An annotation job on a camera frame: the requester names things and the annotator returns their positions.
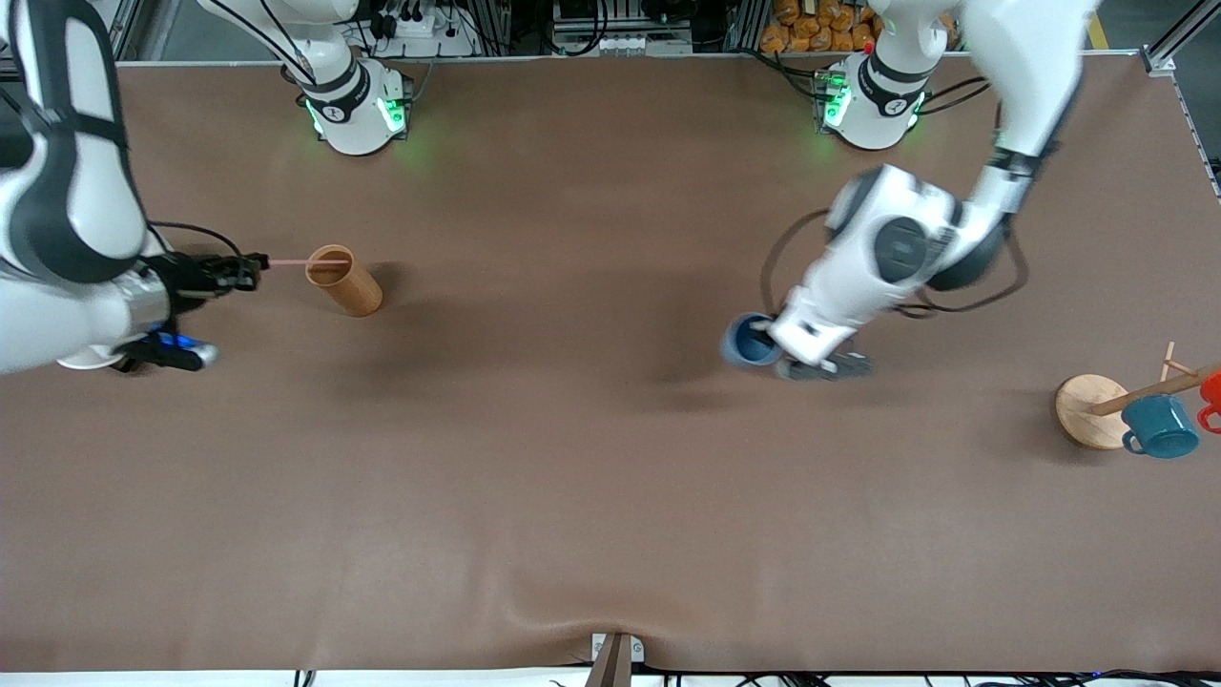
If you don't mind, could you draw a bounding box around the metal table edge bracket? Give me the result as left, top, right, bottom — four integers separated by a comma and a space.
585, 632, 646, 687

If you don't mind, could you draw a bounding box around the white cup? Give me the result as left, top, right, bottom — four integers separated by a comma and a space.
55, 347, 127, 372

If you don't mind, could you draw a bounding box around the orange snack bag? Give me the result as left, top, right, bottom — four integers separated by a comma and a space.
760, 0, 883, 54

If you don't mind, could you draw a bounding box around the teal enamel mug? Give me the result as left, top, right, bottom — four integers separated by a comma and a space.
1121, 393, 1201, 460

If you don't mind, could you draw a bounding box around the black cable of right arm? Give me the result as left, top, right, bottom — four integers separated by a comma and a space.
145, 220, 247, 260

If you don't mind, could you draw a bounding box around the brown cylindrical wooden holder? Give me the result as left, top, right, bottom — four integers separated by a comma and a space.
304, 244, 384, 319

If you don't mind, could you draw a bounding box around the white power strip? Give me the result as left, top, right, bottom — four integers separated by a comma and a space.
367, 0, 478, 58

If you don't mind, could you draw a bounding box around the light blue plastic cup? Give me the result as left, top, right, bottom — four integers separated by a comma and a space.
719, 313, 789, 369

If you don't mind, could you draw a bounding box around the wooden mug tree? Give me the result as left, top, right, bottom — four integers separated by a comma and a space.
1055, 342, 1221, 451

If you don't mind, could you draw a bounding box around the aluminium frame post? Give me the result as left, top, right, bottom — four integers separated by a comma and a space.
1140, 0, 1221, 79

